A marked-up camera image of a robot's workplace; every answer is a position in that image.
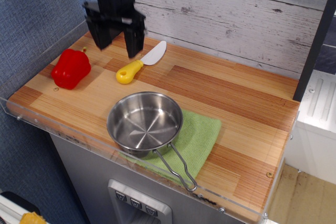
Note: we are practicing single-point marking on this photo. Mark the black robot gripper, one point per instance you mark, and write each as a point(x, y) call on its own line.
point(131, 24)

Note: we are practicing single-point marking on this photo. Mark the yellow handled toy knife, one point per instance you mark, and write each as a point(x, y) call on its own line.
point(127, 73)

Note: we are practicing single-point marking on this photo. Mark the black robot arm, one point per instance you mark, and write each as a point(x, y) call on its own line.
point(106, 19)

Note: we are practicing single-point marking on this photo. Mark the red toy bell pepper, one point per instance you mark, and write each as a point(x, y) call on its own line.
point(71, 68)

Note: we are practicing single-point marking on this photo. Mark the stainless steel pan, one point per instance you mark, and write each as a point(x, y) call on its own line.
point(147, 123)

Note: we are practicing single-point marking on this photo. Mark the clear acrylic guard panel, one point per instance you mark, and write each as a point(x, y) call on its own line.
point(255, 108)

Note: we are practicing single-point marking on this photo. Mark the green microfiber cloth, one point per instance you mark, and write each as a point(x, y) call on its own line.
point(194, 143)

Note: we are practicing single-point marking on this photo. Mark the grey toy cabinet front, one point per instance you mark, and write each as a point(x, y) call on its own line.
point(90, 174)

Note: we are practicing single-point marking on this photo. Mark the silver dispenser button panel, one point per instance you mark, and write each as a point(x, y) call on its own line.
point(133, 206)

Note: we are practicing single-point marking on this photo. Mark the yellow and black object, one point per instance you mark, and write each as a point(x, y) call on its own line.
point(15, 209)

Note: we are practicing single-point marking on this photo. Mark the white ridged side counter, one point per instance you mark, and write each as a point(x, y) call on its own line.
point(311, 147)

